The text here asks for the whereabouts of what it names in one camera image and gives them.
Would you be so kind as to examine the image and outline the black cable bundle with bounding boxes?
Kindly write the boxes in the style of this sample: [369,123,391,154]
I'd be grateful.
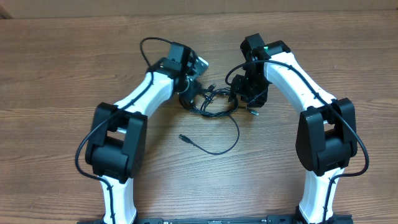
[178,83,259,156]

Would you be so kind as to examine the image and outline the brown cardboard wall panel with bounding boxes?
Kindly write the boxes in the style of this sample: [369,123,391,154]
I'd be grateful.
[1,0,397,19]

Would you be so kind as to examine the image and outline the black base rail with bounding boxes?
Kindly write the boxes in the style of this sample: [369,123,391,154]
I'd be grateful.
[77,215,354,224]

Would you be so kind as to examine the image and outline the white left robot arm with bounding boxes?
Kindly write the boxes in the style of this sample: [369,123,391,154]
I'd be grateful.
[80,57,209,223]

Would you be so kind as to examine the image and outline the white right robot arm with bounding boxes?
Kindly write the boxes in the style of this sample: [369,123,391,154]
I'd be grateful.
[230,38,358,223]

